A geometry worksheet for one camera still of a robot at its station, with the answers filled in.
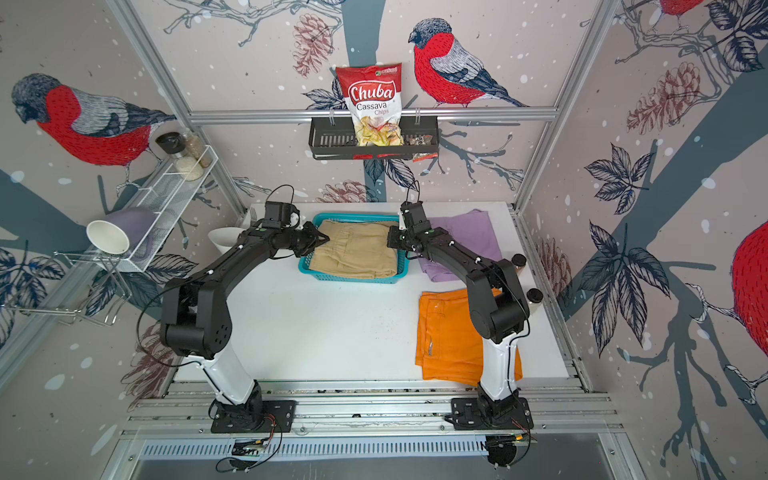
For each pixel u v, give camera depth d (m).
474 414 0.73
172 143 0.78
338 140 1.07
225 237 0.95
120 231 0.61
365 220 1.04
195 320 0.48
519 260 0.92
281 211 0.75
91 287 0.66
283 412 0.74
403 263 0.92
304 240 0.82
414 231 0.75
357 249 0.90
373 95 0.80
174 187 0.85
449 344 0.81
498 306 0.51
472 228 1.16
